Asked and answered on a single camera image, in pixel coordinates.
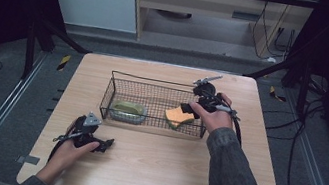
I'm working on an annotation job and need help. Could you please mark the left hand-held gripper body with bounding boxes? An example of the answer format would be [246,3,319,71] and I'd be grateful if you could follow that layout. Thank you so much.
[53,105,108,153]

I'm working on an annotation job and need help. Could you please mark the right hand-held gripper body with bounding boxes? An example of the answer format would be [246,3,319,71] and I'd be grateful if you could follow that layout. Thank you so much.
[188,71,249,121]

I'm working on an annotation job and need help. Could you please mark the black wire basket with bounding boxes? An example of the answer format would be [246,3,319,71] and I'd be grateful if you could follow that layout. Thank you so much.
[97,69,214,140]

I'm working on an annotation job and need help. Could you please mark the person's right hand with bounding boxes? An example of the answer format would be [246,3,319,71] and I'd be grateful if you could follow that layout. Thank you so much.
[185,87,240,138]

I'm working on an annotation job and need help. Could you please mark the person's left hand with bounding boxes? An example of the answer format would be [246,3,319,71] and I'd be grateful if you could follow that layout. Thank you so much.
[35,132,100,185]

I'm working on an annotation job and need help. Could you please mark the grey tape patch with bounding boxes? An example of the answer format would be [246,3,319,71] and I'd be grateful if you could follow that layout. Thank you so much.
[16,152,41,168]

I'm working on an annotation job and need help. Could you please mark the yellow and black tape strip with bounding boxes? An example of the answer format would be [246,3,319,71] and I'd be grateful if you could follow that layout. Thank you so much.
[56,53,72,73]
[267,85,290,104]

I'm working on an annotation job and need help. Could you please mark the light wooden desk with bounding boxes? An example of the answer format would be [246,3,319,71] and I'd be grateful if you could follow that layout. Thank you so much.
[123,0,320,69]

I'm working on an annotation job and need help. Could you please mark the black metal stand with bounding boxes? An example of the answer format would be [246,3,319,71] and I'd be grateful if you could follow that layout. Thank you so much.
[237,47,316,118]
[18,10,98,91]

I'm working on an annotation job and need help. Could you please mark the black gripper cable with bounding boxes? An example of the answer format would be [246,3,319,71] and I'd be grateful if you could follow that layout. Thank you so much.
[227,114,248,148]
[47,135,68,165]

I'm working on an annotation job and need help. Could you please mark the black cables under desk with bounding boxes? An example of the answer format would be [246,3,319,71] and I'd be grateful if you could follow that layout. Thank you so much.
[246,0,302,66]

